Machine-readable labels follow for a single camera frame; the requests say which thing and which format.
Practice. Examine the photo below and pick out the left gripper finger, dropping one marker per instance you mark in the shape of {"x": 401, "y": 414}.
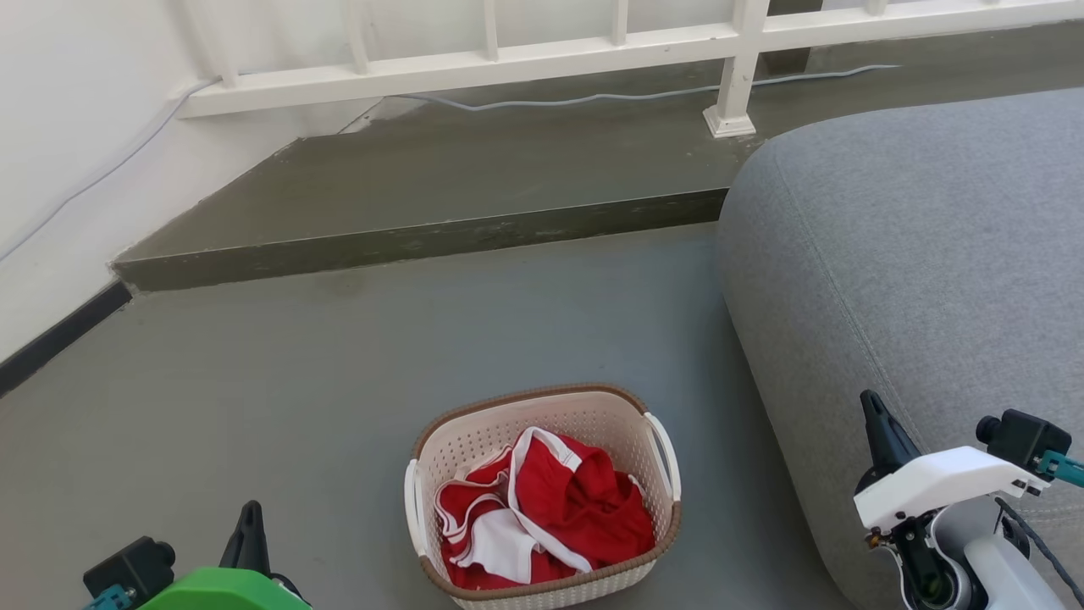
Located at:
{"x": 247, "y": 542}

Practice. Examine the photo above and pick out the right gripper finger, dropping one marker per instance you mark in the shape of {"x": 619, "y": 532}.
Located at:
{"x": 885, "y": 440}

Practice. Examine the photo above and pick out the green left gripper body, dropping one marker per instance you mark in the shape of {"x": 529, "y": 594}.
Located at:
{"x": 220, "y": 591}

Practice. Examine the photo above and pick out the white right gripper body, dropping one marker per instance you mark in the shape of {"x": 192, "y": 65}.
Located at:
{"x": 940, "y": 483}

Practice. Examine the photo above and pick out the beige plastic laundry basket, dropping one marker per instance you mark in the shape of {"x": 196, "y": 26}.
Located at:
{"x": 474, "y": 440}

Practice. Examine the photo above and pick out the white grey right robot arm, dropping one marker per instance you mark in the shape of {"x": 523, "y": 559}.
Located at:
{"x": 1008, "y": 568}

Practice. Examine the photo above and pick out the grey fabric sofa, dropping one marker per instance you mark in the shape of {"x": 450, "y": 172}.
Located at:
{"x": 931, "y": 254}

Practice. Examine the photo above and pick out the black baseboard strip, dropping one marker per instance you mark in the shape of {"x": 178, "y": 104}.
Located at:
{"x": 59, "y": 335}

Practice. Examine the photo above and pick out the red white-trimmed garment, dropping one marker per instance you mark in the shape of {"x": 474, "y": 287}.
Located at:
{"x": 584, "y": 500}

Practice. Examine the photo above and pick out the raised grey concrete step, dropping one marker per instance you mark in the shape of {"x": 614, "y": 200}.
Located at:
{"x": 423, "y": 186}

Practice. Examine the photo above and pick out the white wooden railing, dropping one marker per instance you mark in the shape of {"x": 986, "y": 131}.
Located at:
{"x": 508, "y": 59}

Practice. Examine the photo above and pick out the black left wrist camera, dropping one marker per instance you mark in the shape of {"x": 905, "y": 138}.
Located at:
{"x": 131, "y": 568}

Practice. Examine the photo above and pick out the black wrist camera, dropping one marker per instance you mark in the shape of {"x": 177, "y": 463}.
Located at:
{"x": 131, "y": 568}
{"x": 1020, "y": 436}

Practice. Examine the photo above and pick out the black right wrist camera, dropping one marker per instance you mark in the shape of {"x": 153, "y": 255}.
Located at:
{"x": 1020, "y": 436}

